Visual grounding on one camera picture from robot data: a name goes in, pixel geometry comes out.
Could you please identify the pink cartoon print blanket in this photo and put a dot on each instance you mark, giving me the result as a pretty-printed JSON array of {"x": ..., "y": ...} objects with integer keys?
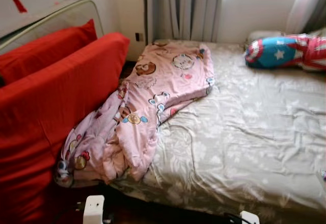
[{"x": 163, "y": 81}]

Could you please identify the blue star shield pillow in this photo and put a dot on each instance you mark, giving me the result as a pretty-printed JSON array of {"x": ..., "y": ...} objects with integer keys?
[{"x": 275, "y": 53}]

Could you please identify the white pillow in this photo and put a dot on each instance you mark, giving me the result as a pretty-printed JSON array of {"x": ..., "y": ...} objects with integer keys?
[{"x": 262, "y": 34}]

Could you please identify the sheer white curtain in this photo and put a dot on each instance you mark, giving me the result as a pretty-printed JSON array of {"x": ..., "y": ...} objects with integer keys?
[{"x": 308, "y": 7}]

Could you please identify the grey pleated curtain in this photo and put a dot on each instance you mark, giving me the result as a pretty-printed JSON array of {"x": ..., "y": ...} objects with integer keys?
[{"x": 183, "y": 10}]

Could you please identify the white quilted bamboo mattress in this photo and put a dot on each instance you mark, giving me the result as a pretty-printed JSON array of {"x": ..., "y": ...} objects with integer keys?
[{"x": 66, "y": 18}]

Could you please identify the red back cushion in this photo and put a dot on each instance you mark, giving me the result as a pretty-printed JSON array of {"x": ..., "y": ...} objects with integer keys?
[{"x": 46, "y": 51}]

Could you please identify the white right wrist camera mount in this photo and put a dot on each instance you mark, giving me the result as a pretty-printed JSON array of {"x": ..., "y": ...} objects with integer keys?
[{"x": 249, "y": 218}]

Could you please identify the dark wall outlet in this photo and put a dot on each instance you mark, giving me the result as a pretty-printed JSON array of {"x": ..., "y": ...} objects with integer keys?
[{"x": 138, "y": 36}]

